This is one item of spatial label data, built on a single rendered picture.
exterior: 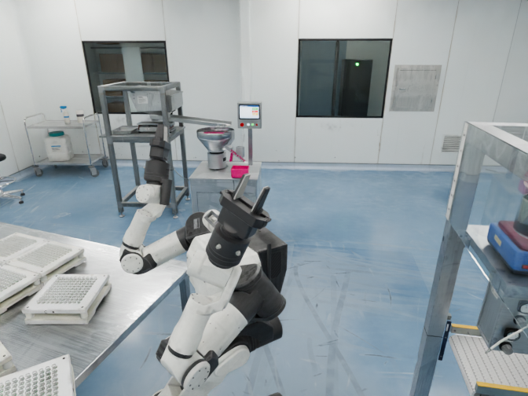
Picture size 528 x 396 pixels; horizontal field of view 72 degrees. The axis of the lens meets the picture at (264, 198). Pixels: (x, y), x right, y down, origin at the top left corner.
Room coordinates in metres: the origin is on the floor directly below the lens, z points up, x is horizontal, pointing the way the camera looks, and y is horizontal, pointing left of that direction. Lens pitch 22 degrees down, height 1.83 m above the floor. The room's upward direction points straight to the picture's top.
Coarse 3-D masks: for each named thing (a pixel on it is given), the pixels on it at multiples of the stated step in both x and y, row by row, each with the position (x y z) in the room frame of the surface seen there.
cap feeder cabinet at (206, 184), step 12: (204, 168) 3.41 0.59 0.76; (228, 168) 3.41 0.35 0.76; (252, 168) 3.41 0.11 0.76; (192, 180) 3.12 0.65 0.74; (204, 180) 3.11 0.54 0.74; (216, 180) 3.11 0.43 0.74; (228, 180) 3.10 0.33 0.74; (252, 180) 3.08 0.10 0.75; (192, 192) 3.12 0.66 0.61; (204, 192) 3.11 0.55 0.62; (216, 192) 3.11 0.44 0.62; (252, 192) 3.09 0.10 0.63; (192, 204) 3.12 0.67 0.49; (204, 204) 3.11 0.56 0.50; (216, 204) 3.11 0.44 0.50
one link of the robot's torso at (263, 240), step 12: (264, 228) 1.20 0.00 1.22; (192, 240) 1.12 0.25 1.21; (204, 240) 1.10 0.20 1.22; (252, 240) 1.10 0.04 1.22; (264, 240) 1.10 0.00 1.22; (276, 240) 1.10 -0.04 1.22; (192, 252) 1.07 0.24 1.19; (252, 252) 1.02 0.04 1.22; (264, 252) 1.04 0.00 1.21; (276, 252) 1.06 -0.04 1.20; (240, 264) 0.97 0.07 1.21; (264, 264) 1.04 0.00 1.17; (276, 264) 1.06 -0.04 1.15; (276, 276) 1.06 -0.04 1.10; (204, 288) 0.95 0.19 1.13; (216, 288) 0.93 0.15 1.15
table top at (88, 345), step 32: (0, 224) 2.03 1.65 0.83; (96, 256) 1.64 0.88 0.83; (128, 288) 1.36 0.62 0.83; (160, 288) 1.36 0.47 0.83; (0, 320) 1.16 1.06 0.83; (96, 320) 1.16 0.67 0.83; (128, 320) 1.16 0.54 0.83; (32, 352) 0.99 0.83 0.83; (64, 352) 0.99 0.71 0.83; (96, 352) 0.99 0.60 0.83
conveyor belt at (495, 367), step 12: (456, 336) 1.09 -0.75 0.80; (468, 336) 1.09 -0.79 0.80; (456, 348) 1.04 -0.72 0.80; (468, 348) 1.03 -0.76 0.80; (480, 348) 1.03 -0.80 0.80; (456, 360) 1.00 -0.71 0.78; (468, 360) 0.98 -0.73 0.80; (480, 360) 0.98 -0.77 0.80; (492, 360) 0.98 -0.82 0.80; (504, 360) 0.98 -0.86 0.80; (516, 360) 0.98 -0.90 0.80; (468, 372) 0.93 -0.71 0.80; (480, 372) 0.92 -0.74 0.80; (492, 372) 0.92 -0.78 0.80; (504, 372) 0.92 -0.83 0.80; (516, 372) 0.92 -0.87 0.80; (468, 384) 0.89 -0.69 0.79; (504, 384) 0.88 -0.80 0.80; (516, 384) 0.88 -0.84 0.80
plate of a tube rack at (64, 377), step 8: (56, 360) 0.89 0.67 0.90; (64, 360) 0.89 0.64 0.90; (32, 368) 0.85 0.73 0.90; (64, 368) 0.85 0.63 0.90; (8, 376) 0.82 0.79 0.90; (16, 376) 0.82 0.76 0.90; (24, 376) 0.82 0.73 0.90; (64, 376) 0.82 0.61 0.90; (24, 384) 0.79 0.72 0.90; (64, 384) 0.79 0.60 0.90; (72, 384) 0.80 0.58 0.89; (16, 392) 0.77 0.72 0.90; (24, 392) 0.77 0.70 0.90; (64, 392) 0.77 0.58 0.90; (72, 392) 0.77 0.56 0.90
